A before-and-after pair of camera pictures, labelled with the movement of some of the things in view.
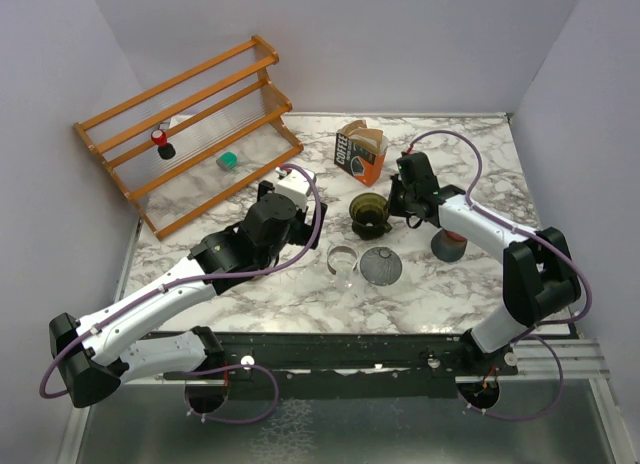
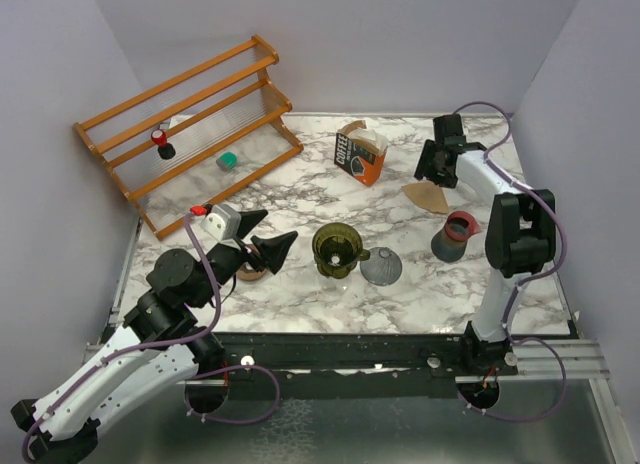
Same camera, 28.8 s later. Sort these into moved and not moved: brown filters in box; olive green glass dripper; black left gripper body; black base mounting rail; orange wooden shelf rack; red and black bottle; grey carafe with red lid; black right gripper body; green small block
Moved: olive green glass dripper; black right gripper body; black left gripper body
Not moved: grey carafe with red lid; red and black bottle; brown filters in box; orange wooden shelf rack; black base mounting rail; green small block
